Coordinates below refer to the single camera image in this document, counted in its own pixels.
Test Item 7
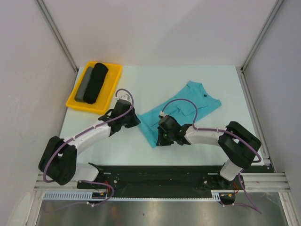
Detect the right aluminium frame post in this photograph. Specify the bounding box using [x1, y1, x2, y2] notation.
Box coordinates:
[241, 0, 285, 71]

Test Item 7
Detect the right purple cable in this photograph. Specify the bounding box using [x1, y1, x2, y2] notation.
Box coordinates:
[160, 98, 262, 170]

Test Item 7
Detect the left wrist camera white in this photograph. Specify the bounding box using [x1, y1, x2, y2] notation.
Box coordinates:
[115, 94, 132, 103]

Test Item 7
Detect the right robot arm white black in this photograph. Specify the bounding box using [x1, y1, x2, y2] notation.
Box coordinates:
[157, 115, 261, 189]

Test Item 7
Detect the turquoise t-shirt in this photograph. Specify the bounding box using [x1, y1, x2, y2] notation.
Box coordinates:
[138, 81, 222, 148]

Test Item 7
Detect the aluminium frame post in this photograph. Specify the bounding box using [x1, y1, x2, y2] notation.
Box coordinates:
[241, 0, 285, 71]
[34, 0, 79, 73]

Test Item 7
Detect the rolled black t-shirt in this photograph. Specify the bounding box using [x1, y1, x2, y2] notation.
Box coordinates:
[83, 63, 108, 104]

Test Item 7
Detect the rolled grey t-shirt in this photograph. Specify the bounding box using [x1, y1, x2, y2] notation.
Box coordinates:
[74, 67, 93, 102]

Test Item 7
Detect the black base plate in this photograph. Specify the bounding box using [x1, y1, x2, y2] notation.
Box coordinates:
[77, 165, 275, 199]

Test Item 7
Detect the left aluminium frame post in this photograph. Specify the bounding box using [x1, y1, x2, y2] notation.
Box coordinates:
[34, 0, 79, 73]

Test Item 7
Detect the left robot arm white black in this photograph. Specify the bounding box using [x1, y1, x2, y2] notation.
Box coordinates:
[38, 99, 140, 188]

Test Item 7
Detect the yellow plastic tray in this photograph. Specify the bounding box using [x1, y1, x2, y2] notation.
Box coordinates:
[66, 61, 123, 115]

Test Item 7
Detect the grey slotted cable duct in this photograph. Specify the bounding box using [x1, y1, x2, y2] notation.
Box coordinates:
[43, 191, 234, 202]

